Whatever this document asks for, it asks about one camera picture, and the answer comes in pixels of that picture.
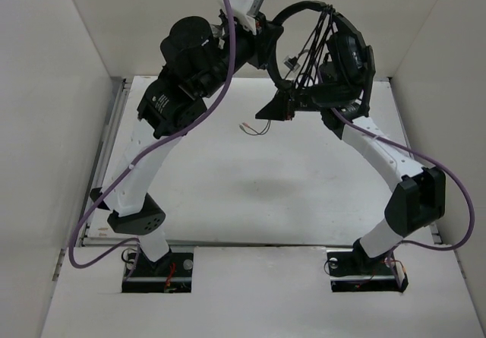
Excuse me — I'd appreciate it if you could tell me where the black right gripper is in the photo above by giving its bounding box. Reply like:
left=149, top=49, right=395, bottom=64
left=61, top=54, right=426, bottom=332
left=256, top=80, right=330, bottom=121

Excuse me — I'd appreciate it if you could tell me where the black headphone cable with plugs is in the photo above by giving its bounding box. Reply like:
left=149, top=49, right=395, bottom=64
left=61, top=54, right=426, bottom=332
left=238, top=5, right=339, bottom=136

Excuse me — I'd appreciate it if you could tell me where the black headset with microphone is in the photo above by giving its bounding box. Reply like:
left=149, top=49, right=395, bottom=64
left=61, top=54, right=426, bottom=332
left=267, top=1, right=376, bottom=116

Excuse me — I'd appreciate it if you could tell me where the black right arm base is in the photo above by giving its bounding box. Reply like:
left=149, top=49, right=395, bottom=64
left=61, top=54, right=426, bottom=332
left=323, top=248, right=409, bottom=293

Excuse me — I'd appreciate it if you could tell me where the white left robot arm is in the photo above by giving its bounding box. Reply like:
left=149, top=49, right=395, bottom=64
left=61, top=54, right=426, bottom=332
left=90, top=13, right=284, bottom=275

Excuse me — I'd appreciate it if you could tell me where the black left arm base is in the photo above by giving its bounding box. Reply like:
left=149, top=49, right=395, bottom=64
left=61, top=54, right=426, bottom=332
left=121, top=246, right=194, bottom=294

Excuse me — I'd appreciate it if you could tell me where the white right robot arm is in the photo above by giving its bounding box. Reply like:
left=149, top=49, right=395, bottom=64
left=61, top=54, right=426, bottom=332
left=293, top=100, right=446, bottom=273

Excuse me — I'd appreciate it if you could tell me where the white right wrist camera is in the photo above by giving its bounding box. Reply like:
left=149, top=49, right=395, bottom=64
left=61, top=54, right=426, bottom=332
left=283, top=56, right=300, bottom=72

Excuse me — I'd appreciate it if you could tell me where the aluminium table edge rail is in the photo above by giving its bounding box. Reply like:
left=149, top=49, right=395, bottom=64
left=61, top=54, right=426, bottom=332
left=75, top=77, right=133, bottom=247

